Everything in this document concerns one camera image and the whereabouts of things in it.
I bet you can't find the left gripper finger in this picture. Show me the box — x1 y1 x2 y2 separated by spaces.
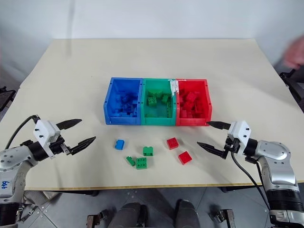
57 118 83 131
70 136 97 156

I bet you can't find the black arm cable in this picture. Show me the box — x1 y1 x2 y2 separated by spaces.
4 114 40 150
230 152 272 211

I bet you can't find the blurred bystander hand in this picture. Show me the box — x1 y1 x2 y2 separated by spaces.
284 35 304 69

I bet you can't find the blue plastic storage bin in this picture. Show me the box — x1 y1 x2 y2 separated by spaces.
103 76 143 125

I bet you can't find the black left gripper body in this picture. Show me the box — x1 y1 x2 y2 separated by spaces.
50 135 72 157

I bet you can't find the dark rounded robot part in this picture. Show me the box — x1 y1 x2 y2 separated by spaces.
111 201 148 228
175 199 200 228

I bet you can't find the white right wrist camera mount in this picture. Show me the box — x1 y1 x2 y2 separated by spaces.
227 120 252 155

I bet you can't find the metal floor bracket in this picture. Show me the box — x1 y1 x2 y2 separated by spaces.
86 209 108 228
209 208 236 228

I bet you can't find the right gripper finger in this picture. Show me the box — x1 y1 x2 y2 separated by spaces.
207 121 232 131
197 141 228 160

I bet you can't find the green plastic storage bin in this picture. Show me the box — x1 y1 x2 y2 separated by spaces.
140 78 178 126

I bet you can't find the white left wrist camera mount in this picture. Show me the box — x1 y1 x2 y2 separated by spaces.
32 119 60 158

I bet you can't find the red four-stud toy brick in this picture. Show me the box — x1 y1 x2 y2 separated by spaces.
166 137 180 151

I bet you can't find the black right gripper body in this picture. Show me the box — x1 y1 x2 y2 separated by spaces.
223 135 240 154

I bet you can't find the black chair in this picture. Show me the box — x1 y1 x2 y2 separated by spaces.
279 68 304 109

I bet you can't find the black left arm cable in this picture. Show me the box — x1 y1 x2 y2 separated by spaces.
4 114 40 150

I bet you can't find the white crumpled tape piece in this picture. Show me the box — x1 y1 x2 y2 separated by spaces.
167 79 179 96

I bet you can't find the black equipment stand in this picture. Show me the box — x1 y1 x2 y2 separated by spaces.
0 86 17 113

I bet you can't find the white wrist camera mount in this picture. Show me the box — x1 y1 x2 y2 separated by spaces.
227 120 252 155
32 119 60 158

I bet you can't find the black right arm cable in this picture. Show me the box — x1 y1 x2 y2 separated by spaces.
230 152 272 211

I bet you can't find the red plastic storage bin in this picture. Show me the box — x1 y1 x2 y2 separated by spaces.
175 78 212 127

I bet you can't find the grey strap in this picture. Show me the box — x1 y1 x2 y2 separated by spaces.
18 190 60 223

